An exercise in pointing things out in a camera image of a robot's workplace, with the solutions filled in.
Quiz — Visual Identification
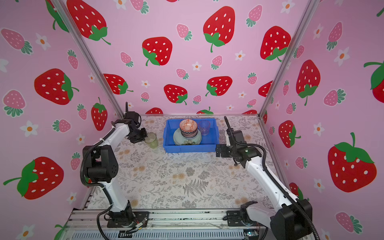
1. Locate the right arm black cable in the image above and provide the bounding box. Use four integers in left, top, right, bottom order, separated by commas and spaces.
223, 116, 320, 240

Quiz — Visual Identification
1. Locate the blue plastic bin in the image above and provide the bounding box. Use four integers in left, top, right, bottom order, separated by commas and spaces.
163, 119, 219, 153

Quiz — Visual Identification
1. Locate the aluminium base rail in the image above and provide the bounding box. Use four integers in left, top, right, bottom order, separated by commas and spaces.
60, 209, 275, 240

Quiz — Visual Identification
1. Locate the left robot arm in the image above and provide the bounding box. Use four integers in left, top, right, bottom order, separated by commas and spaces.
80, 111, 148, 227

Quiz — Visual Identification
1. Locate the pink glass cup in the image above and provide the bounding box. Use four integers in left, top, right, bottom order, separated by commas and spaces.
199, 120, 211, 136

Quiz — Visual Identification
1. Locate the green flower plate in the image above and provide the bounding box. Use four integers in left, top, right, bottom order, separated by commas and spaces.
173, 131, 203, 146

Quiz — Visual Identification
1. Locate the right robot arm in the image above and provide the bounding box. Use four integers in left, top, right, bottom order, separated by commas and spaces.
216, 128, 319, 240

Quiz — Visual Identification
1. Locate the green glass cup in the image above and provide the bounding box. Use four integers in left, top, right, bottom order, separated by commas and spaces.
145, 133, 159, 149

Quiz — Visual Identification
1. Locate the red pattern bowl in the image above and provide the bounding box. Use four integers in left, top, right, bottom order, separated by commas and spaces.
180, 119, 198, 133

